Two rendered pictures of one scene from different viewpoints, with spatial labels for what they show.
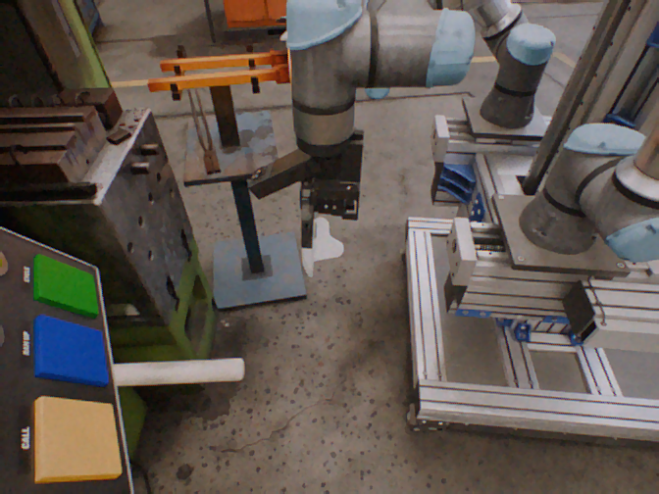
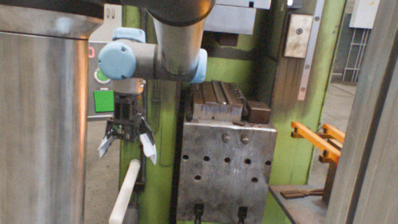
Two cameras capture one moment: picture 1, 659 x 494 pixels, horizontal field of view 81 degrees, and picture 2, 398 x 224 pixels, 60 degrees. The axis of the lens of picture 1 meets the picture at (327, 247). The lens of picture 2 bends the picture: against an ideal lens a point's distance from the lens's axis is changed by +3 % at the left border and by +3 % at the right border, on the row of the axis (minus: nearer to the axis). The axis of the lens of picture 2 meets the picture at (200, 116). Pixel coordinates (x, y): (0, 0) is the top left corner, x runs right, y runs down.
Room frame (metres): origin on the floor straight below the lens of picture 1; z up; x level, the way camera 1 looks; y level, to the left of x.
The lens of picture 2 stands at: (0.62, -0.81, 1.35)
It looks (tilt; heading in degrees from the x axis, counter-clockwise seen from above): 18 degrees down; 89
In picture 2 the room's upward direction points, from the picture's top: 5 degrees clockwise
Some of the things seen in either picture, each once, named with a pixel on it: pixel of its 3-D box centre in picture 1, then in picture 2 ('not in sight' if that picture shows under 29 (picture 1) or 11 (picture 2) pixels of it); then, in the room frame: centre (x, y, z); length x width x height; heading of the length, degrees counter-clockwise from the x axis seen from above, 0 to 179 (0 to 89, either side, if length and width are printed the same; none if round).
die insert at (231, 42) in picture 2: not in sight; (225, 35); (0.71, 0.76, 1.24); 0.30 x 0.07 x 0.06; 93
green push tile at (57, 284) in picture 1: (64, 288); (105, 101); (0.29, 0.33, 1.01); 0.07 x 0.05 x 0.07; 28
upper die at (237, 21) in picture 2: not in sight; (222, 17); (0.69, 0.71, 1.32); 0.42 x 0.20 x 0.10; 93
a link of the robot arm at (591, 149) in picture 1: (596, 165); not in sight; (0.59, -0.49, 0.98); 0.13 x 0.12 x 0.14; 2
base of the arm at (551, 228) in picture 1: (566, 211); not in sight; (0.59, -0.49, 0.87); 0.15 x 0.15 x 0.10
